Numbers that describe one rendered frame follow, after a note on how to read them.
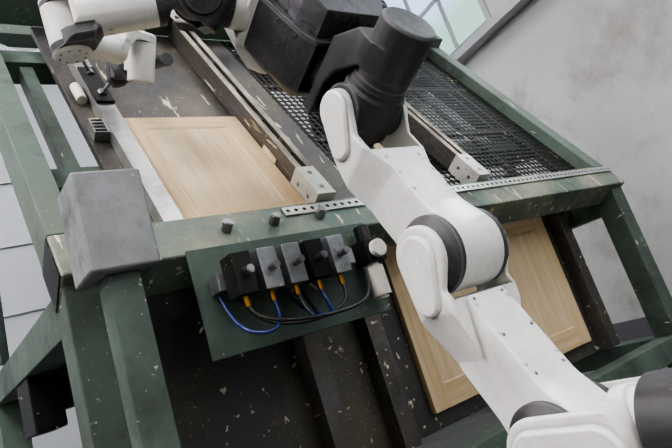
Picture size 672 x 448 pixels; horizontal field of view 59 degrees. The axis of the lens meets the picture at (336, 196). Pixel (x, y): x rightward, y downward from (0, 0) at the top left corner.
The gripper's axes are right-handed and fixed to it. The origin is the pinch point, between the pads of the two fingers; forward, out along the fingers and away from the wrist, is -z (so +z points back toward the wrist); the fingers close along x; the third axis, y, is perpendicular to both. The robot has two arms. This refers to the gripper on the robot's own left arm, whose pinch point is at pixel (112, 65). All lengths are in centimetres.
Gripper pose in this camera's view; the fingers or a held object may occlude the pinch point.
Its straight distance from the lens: 180.5
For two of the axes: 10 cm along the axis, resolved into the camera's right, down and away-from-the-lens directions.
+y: 7.8, -1.0, 6.1
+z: 6.2, 0.8, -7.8
